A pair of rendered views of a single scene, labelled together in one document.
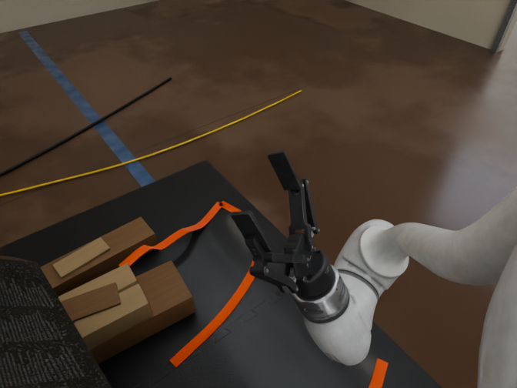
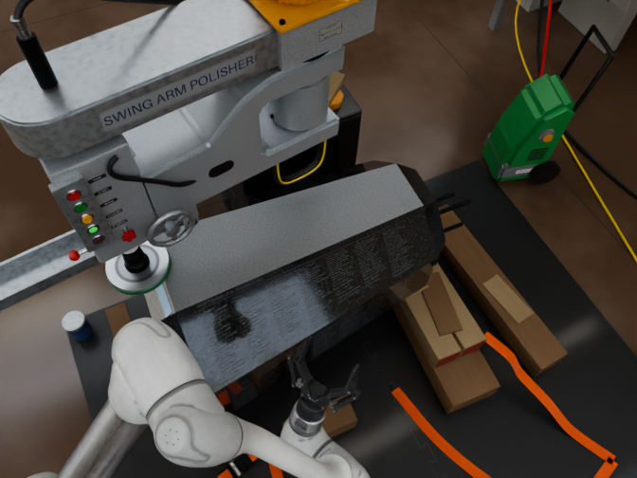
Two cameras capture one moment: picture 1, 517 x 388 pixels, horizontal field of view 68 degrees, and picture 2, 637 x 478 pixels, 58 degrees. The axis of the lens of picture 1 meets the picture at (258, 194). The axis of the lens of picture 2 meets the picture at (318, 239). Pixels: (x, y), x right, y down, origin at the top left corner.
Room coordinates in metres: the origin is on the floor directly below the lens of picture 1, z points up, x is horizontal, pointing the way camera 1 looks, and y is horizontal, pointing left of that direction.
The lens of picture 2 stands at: (0.44, -0.51, 2.63)
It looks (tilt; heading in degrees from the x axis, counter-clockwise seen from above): 58 degrees down; 98
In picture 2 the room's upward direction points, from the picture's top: 3 degrees clockwise
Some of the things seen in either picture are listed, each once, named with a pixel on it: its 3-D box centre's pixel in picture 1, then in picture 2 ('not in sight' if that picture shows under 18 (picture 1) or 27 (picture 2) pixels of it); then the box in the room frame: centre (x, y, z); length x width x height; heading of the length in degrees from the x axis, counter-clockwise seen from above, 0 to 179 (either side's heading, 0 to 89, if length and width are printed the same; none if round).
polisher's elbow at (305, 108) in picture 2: not in sight; (298, 88); (0.16, 0.80, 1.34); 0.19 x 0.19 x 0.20
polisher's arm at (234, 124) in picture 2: not in sight; (226, 135); (-0.02, 0.61, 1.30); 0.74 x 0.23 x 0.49; 44
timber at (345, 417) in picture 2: not in sight; (319, 424); (0.39, 0.13, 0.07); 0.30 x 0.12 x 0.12; 34
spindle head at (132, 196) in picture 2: not in sight; (125, 173); (-0.25, 0.40, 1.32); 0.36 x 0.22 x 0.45; 44
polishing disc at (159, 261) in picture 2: not in sight; (137, 264); (-0.31, 0.34, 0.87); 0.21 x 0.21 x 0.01
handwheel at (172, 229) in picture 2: not in sight; (166, 220); (-0.14, 0.34, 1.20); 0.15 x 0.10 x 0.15; 44
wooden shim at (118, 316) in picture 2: not in sight; (121, 327); (-0.63, 0.41, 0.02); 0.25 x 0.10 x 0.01; 126
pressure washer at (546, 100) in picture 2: not in sight; (539, 111); (1.23, 1.83, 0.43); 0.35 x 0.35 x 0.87; 21
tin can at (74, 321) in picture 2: not in sight; (77, 325); (-0.81, 0.36, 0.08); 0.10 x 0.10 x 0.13
